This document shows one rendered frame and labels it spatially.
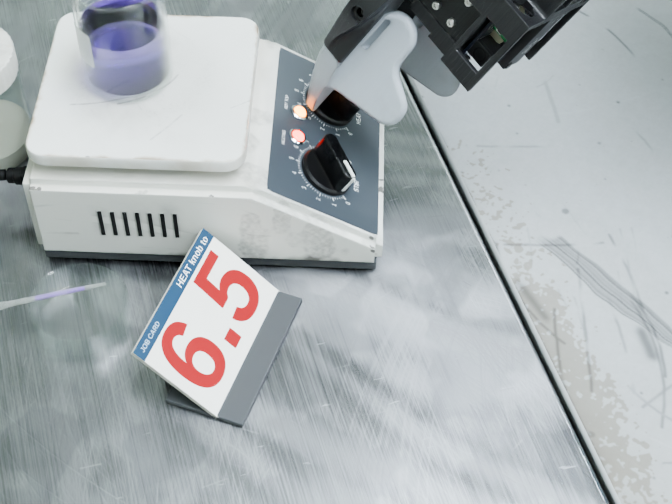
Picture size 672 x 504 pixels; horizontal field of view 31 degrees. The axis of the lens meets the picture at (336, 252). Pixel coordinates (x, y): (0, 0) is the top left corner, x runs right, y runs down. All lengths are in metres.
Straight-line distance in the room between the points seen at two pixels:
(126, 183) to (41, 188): 0.05
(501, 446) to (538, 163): 0.21
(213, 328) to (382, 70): 0.17
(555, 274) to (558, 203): 0.06
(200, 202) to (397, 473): 0.18
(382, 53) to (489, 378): 0.19
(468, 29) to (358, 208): 0.13
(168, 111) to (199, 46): 0.06
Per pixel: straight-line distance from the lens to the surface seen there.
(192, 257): 0.68
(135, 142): 0.67
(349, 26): 0.66
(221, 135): 0.67
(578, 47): 0.88
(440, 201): 0.76
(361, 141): 0.74
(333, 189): 0.70
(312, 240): 0.69
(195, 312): 0.67
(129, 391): 0.68
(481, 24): 0.65
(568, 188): 0.78
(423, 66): 0.73
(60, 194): 0.69
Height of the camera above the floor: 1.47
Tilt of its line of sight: 51 degrees down
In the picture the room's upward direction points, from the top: 2 degrees clockwise
